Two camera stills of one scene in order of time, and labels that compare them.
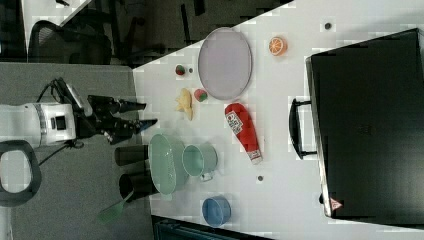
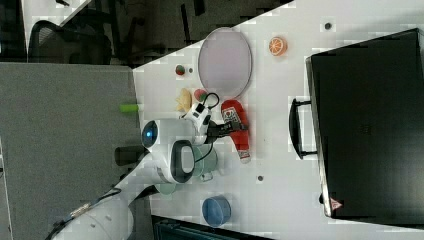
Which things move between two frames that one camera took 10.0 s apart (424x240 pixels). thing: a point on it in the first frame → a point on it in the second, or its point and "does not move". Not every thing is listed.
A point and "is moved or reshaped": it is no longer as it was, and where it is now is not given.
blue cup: (216, 210) does not move
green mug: (200, 160) does not move
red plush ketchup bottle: (242, 125) is moved or reshaped
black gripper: (102, 119) → (220, 130)
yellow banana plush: (185, 103) does not move
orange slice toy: (277, 46) does not move
